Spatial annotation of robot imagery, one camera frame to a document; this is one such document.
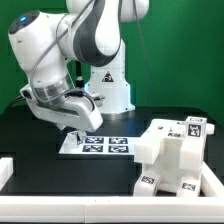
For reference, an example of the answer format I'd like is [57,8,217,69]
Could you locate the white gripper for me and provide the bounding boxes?
[27,96,103,143]

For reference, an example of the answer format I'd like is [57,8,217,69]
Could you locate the white long side rail front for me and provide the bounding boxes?
[134,132,163,165]

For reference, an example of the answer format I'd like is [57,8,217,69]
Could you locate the white long side rail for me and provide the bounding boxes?
[179,138,205,172]
[134,132,163,165]

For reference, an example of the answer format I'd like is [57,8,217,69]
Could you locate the white chair seat block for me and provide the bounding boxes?
[139,131,188,194]

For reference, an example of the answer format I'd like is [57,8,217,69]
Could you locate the white long side rail back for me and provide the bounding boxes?
[179,138,205,172]

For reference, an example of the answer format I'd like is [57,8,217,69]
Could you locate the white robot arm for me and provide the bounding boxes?
[8,0,150,139]

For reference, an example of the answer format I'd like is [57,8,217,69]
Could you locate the white flat back panel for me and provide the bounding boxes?
[59,136,138,155]

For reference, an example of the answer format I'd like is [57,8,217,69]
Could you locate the white left fence block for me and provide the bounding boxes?
[0,157,13,191]

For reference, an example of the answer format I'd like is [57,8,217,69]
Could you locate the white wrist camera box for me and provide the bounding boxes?
[20,84,36,101]

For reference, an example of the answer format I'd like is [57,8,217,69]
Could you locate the black base cables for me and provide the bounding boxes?
[6,95,28,110]

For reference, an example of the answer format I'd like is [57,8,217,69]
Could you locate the white front fence rail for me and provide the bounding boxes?
[0,196,224,223]

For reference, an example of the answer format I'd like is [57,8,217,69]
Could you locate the white fence rail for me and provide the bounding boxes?
[0,196,224,223]
[201,163,224,198]

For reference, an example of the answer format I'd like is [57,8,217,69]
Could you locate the white right fence rail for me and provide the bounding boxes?
[201,163,224,198]

